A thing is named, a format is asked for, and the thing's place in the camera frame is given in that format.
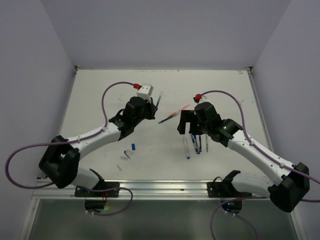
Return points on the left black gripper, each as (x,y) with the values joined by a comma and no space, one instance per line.
(152,109)

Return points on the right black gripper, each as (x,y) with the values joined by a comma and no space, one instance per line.
(188,115)

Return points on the orange gel pen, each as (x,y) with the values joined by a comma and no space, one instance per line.
(178,111)

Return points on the teal dark gel pen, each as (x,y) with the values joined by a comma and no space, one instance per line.
(166,119)

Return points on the grey clear pen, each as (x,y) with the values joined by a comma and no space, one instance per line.
(206,143)

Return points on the blue clear gel pen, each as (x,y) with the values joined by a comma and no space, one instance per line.
(196,149)

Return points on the blue cap marker pen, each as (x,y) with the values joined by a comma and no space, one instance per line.
(186,147)

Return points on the dark blue grip pen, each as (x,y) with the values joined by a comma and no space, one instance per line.
(194,140)

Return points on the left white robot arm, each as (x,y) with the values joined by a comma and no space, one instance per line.
(60,162)

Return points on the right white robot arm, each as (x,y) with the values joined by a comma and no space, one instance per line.
(283,182)

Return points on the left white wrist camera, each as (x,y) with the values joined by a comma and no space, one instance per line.
(145,92)

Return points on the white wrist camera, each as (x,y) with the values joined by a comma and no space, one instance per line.
(199,98)
(145,92)

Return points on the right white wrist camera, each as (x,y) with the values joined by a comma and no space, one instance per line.
(199,98)

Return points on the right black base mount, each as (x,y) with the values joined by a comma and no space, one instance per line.
(223,188)

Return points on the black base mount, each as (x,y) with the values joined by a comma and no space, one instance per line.
(223,188)
(100,192)

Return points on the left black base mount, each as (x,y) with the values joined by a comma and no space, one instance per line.
(100,192)

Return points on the aluminium front rail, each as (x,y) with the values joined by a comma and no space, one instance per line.
(160,189)

